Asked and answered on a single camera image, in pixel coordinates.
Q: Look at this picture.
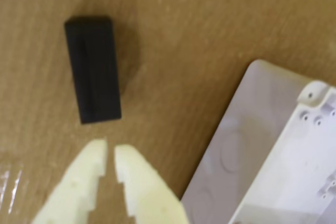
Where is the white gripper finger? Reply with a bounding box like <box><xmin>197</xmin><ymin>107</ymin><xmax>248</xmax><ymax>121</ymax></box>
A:
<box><xmin>31</xmin><ymin>137</ymin><xmax>109</xmax><ymax>224</ymax></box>
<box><xmin>114</xmin><ymin>144</ymin><xmax>187</xmax><ymax>224</ymax></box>

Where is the black rectangular block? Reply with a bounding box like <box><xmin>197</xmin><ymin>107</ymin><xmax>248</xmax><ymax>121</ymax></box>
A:
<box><xmin>64</xmin><ymin>15</ymin><xmax>122</xmax><ymax>125</ymax></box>

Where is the pale plastic open box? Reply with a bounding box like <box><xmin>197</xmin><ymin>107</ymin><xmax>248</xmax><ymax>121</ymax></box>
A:
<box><xmin>181</xmin><ymin>59</ymin><xmax>336</xmax><ymax>224</ymax></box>

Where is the clear packing tape strip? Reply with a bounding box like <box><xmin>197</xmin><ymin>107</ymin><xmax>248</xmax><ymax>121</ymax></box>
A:
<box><xmin>0</xmin><ymin>162</ymin><xmax>24</xmax><ymax>217</ymax></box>

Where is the brown cardboard sheet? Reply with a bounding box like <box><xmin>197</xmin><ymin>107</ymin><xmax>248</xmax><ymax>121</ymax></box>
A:
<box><xmin>0</xmin><ymin>0</ymin><xmax>336</xmax><ymax>224</ymax></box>

